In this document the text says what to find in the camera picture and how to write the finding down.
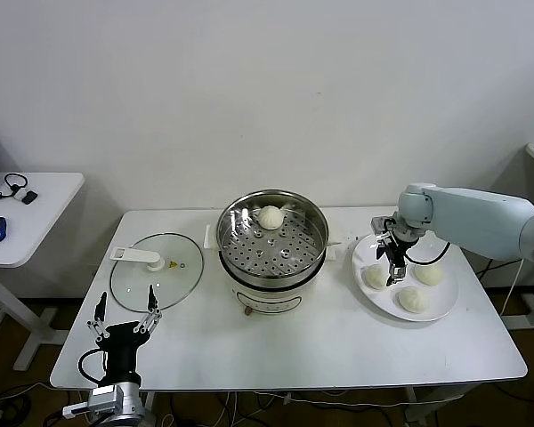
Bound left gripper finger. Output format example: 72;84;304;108
86;291;109;342
133;284;164;334

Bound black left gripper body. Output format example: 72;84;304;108
95;320;155;384

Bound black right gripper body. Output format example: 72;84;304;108
377;234;411;268

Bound white steamed baozi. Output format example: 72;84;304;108
255;204;287;231
365;264;391;291
398;286;430;315
413;262;444;286

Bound steel perforated steamer basket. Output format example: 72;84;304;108
215;189;330;278

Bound white round plate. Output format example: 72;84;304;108
350;230;460;322

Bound white side table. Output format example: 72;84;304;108
0;172;86;373

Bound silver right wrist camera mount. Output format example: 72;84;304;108
370;216;395;239

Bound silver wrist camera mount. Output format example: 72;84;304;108
61;385;125;419
370;216;395;239

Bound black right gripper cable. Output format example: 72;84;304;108
404;239;451;267

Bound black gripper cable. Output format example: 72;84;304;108
404;239;451;267
77;349;108;386

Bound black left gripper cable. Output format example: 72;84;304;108
77;349;108;386

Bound glass lid white handle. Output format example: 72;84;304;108
109;230;205;312

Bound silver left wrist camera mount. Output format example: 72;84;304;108
61;385;125;419

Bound white hanging cable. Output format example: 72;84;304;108
499;257;529;318

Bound black earphone cable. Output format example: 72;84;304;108
0;173;29;202

